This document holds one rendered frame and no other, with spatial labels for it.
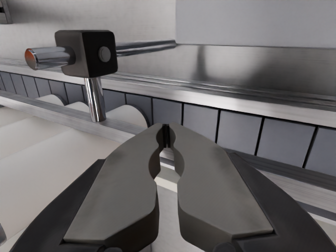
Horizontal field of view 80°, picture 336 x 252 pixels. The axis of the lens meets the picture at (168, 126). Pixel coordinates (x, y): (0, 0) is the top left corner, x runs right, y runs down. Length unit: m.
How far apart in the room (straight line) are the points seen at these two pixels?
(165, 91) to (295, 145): 0.13
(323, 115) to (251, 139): 0.06
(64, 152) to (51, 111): 0.05
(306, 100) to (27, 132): 0.27
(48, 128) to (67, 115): 0.07
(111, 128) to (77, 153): 0.04
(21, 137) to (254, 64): 0.25
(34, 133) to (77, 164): 0.09
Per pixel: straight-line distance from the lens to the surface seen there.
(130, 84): 0.24
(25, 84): 0.43
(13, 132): 0.26
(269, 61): 0.23
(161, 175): 0.22
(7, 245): 0.51
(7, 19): 0.52
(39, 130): 0.26
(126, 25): 0.30
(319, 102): 0.21
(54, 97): 0.35
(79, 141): 0.19
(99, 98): 0.16
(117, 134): 0.15
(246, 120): 0.19
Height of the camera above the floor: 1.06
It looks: 52 degrees down
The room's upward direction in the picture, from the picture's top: 127 degrees counter-clockwise
